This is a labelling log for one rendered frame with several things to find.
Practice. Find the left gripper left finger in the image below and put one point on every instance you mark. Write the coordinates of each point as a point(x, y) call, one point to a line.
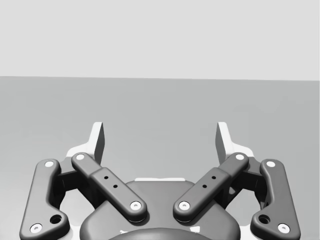
point(105, 178)

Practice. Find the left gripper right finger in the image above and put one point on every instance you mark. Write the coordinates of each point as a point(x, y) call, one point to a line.
point(215, 178)

